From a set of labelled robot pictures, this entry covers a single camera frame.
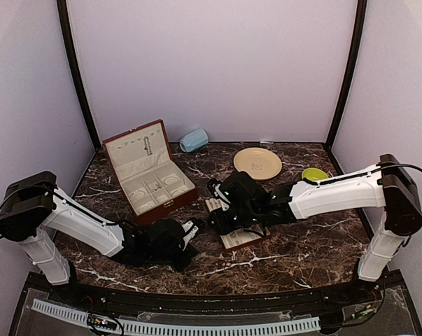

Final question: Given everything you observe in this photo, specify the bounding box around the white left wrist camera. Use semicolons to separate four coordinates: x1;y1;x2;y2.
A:
181;218;206;250

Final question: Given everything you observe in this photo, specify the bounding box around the silver charm jewelry pile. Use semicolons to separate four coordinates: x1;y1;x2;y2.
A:
150;182;162;192

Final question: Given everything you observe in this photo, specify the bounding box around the red earring tray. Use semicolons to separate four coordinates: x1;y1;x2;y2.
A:
205;198;271;252

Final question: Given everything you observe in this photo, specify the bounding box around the silver bangle compartment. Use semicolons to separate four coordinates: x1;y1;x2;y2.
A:
139;202;153;212
171;188;185;197
163;175;179;186
129;188;147;202

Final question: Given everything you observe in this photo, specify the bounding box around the silver bangle right compartment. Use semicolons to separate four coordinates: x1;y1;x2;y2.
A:
171;188;185;197

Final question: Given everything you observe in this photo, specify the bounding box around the light blue cup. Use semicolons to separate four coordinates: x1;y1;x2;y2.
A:
179;128;209;153

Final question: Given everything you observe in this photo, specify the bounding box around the silver bangle back compartment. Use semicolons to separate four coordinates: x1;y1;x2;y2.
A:
163;175;179;186

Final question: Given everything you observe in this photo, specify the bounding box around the red wooden jewelry box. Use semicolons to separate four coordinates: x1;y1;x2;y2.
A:
104;119;198;225

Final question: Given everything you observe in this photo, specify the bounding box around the cream ceramic plate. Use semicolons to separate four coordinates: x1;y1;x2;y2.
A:
233;148;282;181

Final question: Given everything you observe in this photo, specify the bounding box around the silver bangle front compartment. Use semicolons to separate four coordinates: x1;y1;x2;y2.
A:
139;202;153;212

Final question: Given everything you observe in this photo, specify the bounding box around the silver bangle left compartment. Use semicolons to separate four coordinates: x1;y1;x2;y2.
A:
129;188;147;202

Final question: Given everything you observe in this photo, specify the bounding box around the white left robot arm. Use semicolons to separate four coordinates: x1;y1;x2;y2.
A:
0;171;204;305

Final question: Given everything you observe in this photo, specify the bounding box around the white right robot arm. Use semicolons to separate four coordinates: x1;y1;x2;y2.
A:
205;154;422;304

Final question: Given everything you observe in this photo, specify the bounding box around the white slotted cable duct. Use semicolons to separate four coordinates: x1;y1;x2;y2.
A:
31;299;321;335

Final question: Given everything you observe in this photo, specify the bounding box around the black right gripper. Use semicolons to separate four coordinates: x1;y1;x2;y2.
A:
207;205;260;235

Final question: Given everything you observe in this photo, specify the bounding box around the green small bowl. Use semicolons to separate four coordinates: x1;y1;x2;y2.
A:
301;167;329;181

